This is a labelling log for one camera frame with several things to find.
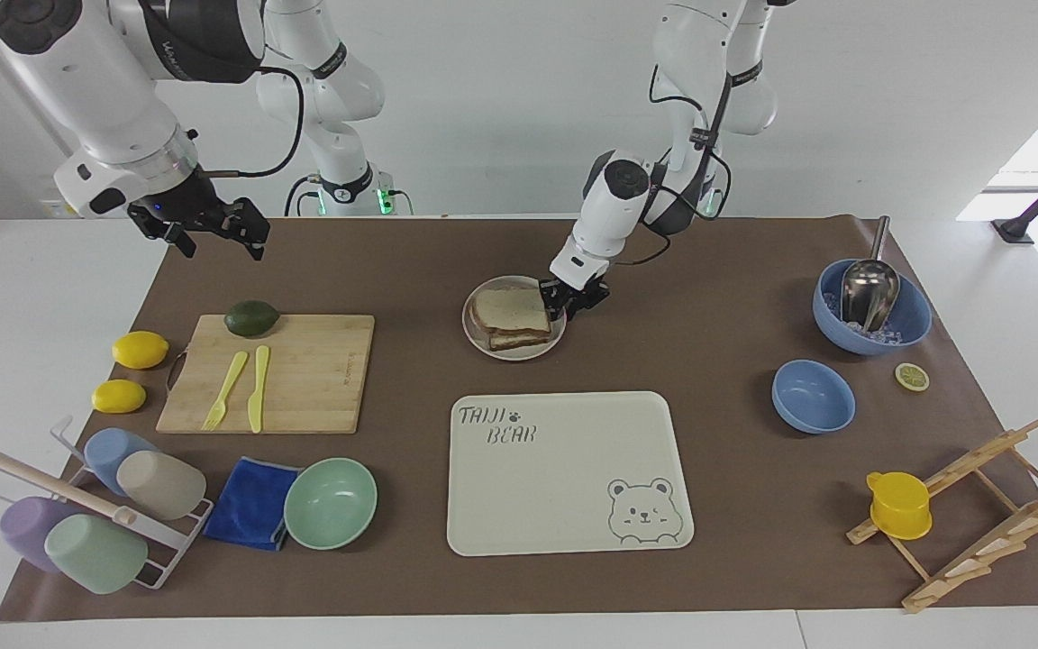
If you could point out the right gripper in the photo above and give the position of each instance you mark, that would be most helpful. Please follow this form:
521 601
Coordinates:
178 200

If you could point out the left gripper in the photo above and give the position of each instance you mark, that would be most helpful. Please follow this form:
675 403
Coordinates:
589 296

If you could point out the white bread slice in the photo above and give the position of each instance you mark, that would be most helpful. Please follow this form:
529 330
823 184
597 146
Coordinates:
508 311
519 342

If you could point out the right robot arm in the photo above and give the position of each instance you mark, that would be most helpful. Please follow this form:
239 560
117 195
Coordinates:
104 99

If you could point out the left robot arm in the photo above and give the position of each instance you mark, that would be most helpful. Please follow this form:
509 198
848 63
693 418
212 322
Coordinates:
618 198

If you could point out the round beige plate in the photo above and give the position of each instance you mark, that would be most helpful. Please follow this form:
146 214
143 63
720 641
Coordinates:
474 335

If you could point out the green avocado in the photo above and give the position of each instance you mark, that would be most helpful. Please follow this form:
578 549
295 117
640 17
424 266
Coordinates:
251 318

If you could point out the yellow lemon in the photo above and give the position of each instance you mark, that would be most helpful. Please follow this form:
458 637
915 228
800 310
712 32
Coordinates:
118 397
140 350

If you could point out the yellow plastic fork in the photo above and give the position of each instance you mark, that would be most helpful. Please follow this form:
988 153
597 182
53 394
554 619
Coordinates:
226 388

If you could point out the yellow plastic knife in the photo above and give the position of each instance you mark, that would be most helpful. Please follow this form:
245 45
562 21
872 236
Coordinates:
257 397

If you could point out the wooden cutting board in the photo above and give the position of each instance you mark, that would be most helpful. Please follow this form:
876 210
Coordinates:
312 379

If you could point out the cream tray with bear print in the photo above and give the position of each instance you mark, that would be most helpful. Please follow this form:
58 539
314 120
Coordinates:
555 487

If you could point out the light blue cup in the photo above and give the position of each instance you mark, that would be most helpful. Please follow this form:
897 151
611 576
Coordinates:
109 451

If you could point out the beige cup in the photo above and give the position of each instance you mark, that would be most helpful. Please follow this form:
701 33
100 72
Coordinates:
163 485

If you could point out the blue cloth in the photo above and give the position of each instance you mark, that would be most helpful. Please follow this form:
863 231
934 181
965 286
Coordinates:
249 505

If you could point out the small blue bowl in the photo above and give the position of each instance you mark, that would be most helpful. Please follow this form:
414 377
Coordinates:
813 398

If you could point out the light green bowl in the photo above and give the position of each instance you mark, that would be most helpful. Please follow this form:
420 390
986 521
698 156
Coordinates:
330 505

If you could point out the metal scoop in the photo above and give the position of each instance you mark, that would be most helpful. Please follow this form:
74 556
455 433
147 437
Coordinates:
869 288

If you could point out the light green cup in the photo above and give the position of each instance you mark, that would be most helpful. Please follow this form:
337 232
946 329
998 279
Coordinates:
95 554

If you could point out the purple cup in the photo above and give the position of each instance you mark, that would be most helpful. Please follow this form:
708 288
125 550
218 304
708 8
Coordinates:
23 532

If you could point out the large blue bowl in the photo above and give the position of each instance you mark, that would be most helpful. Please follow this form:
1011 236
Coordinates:
915 315

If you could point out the lemon slice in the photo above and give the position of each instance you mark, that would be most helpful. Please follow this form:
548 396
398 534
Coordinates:
912 377

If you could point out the wooden rack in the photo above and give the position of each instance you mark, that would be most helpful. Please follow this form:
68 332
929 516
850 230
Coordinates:
978 455

